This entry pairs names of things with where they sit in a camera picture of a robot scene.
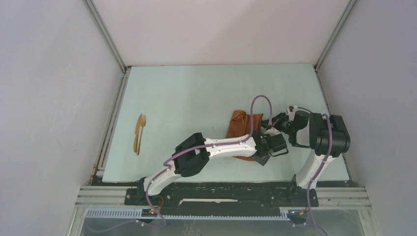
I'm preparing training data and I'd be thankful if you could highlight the orange cloth napkin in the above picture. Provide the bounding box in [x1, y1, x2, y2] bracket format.
[225, 110, 264, 162]

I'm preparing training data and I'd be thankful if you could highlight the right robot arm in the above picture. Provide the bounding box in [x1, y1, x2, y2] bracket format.
[261, 106, 351, 206]

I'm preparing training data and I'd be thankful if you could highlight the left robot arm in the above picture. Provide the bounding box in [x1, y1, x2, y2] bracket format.
[136, 128, 289, 205]

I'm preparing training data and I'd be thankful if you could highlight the wooden fork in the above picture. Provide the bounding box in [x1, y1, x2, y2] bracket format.
[136, 114, 146, 155]

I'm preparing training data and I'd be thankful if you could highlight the right aluminium frame post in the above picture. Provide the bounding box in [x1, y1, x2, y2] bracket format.
[314, 0, 359, 72]

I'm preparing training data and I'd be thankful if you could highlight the aluminium frame post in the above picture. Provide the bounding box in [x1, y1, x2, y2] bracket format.
[83, 0, 128, 74]
[314, 0, 359, 72]

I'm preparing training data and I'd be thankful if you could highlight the white cable duct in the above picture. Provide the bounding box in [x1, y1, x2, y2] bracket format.
[85, 207, 307, 221]

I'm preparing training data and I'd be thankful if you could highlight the left aluminium frame post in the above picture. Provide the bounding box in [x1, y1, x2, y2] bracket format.
[83, 0, 128, 74]

